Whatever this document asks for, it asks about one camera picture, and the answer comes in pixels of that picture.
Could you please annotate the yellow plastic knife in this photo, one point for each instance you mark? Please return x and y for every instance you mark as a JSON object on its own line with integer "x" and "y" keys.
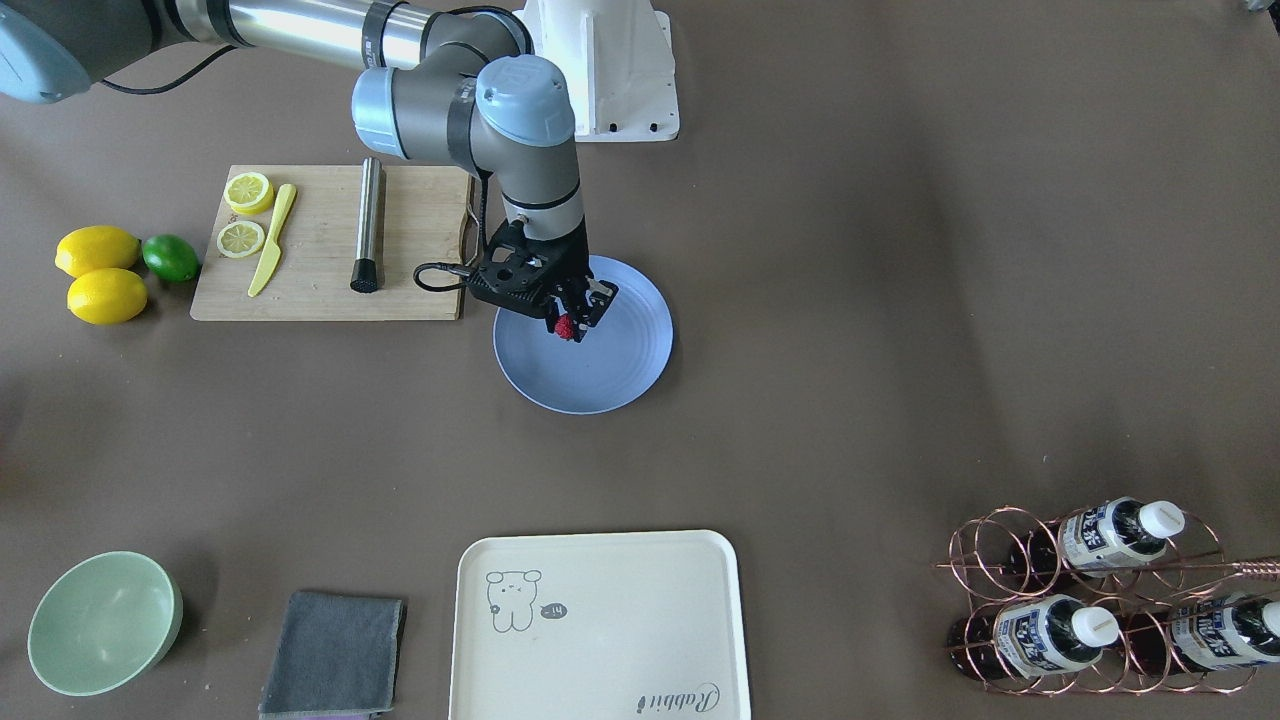
{"x": 271, "y": 252}

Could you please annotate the grey folded cloth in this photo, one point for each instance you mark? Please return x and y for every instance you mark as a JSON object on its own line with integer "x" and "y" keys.
{"x": 336, "y": 658}

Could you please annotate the copper wire bottle rack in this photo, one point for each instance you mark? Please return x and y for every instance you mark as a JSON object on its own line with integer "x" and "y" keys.
{"x": 989, "y": 557}

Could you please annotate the lemon half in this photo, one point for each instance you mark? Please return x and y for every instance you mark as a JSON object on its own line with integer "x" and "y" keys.
{"x": 249, "y": 193}
{"x": 240, "y": 239}

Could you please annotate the yellow lemon far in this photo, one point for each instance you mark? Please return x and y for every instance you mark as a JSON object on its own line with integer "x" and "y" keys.
{"x": 96, "y": 247}

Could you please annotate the dark drink bottle back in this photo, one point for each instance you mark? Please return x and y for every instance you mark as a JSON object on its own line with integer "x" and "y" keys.
{"x": 1118, "y": 535}

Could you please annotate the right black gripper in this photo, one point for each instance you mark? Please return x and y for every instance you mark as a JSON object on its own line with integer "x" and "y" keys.
{"x": 573, "y": 266}

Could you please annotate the yellow lemon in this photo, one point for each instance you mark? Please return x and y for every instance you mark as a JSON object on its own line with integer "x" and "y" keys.
{"x": 96, "y": 247}
{"x": 107, "y": 296}

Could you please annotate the yellow lemon near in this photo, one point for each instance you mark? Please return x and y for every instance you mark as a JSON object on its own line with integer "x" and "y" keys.
{"x": 107, "y": 296}

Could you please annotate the cream rabbit tray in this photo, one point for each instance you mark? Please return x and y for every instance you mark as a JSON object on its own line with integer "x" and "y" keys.
{"x": 639, "y": 625}

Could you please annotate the dark drink bottle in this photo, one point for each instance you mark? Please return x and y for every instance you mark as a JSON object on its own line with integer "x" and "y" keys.
{"x": 1118, "y": 535}
{"x": 1228, "y": 632}
{"x": 1026, "y": 640}

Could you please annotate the red strawberry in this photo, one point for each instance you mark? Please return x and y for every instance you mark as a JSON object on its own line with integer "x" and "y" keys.
{"x": 566, "y": 328}

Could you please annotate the green bowl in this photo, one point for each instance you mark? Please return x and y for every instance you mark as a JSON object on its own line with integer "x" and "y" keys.
{"x": 104, "y": 622}

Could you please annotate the wooden cutting board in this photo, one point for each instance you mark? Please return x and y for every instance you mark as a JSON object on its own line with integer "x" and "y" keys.
{"x": 424, "y": 219}

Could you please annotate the lemon half lower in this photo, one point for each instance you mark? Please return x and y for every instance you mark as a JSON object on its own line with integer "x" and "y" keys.
{"x": 249, "y": 193}

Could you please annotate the white pillar with base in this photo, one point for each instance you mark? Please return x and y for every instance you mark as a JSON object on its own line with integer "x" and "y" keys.
{"x": 618, "y": 60}

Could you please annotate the dark drink bottle middle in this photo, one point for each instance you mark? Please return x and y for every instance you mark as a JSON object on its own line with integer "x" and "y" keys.
{"x": 1228, "y": 632}

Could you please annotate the steel muddler black cap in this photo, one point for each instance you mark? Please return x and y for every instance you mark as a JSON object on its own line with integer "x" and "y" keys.
{"x": 365, "y": 273}

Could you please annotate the blue plate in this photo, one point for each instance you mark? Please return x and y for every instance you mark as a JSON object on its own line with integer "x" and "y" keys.
{"x": 618, "y": 360}

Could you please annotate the green lime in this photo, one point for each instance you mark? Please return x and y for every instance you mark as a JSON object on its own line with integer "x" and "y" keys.
{"x": 170, "y": 258}

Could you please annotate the lemon half upper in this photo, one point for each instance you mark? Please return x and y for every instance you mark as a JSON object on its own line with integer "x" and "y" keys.
{"x": 240, "y": 239}

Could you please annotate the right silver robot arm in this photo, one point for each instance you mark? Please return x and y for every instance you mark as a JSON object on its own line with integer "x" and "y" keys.
{"x": 462, "y": 88}

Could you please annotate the dark drink bottle front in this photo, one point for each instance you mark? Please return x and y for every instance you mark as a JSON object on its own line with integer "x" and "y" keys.
{"x": 1026, "y": 640}

